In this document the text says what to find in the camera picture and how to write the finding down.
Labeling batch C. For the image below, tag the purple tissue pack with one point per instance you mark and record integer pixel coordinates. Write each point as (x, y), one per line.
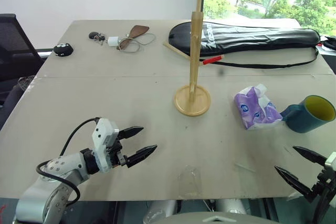
(252, 108)

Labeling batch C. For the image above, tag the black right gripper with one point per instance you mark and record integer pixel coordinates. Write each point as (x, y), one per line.
(324, 182)

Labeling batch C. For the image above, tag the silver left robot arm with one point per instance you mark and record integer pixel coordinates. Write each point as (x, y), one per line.
(60, 166)

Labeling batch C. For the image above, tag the grey rounded robot torso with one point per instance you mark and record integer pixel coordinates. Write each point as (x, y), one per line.
(210, 219)

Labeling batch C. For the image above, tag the black office chair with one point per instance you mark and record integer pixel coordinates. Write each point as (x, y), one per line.
(13, 40)

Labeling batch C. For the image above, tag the wooden mug tree stand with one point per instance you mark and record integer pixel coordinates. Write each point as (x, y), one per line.
(194, 51)

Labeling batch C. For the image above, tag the black key fob with keys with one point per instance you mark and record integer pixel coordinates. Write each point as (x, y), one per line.
(93, 35)

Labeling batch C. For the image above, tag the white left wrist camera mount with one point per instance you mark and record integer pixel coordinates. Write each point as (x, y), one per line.
(103, 134)

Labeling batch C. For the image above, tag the clear tape patch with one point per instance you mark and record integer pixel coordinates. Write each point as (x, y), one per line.
(189, 182)

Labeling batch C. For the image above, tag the black and red bag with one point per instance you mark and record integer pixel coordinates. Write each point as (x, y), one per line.
(328, 43)

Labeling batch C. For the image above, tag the black racket bag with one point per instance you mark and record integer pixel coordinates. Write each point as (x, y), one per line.
(249, 37)

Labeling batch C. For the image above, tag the teal mug yellow inside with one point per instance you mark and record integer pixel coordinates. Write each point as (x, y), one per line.
(299, 119)

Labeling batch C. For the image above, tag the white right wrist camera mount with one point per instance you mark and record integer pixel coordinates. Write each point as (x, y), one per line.
(331, 162)

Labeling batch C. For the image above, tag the grey speckled object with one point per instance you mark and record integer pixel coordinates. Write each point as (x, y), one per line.
(26, 81)

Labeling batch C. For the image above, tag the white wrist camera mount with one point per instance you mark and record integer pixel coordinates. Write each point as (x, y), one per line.
(331, 162)
(103, 134)

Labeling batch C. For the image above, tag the white charger plug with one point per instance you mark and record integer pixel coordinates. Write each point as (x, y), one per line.
(113, 41)

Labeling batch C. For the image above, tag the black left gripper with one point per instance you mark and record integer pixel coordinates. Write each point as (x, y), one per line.
(115, 153)

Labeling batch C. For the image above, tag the silver rounded robot part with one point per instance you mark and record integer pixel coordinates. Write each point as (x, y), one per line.
(160, 209)
(231, 205)

